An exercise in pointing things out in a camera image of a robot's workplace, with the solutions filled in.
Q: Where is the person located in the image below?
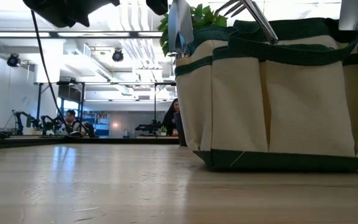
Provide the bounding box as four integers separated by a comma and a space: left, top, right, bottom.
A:
63, 109, 90, 138
162, 98, 180, 137

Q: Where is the blue storage shelf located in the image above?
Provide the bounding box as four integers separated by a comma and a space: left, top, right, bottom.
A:
84, 112, 111, 138

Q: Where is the green leafy plant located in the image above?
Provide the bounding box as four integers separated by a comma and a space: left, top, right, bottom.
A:
157, 3, 229, 57

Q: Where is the wooden-handled garden shovel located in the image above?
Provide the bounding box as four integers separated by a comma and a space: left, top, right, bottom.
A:
338, 0, 358, 43

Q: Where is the dark grey mounted cabinet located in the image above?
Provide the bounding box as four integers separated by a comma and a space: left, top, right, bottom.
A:
57, 84, 83, 103

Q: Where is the cream and green gardening bag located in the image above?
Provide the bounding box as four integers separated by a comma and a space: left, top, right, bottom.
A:
174, 17, 358, 174

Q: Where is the black overhead frame bar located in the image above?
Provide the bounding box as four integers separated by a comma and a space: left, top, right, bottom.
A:
0, 30, 164, 39

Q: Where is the wooden-handled garden trowel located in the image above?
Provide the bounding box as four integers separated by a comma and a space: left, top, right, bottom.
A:
167, 0, 195, 59

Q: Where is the black ceiling lamp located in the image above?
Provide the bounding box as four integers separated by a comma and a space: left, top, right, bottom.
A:
6, 53, 21, 68
111, 48, 124, 62

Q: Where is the black table edge rail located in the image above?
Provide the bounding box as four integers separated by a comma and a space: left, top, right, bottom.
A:
0, 136, 180, 151

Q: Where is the black background frame stand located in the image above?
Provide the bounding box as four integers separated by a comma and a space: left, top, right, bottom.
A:
34, 81, 86, 138

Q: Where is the black hanging cable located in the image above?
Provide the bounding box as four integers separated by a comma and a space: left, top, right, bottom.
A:
29, 10, 73, 137

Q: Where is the wooden-handled garden hand fork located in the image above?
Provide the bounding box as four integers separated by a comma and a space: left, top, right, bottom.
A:
214, 0, 280, 45

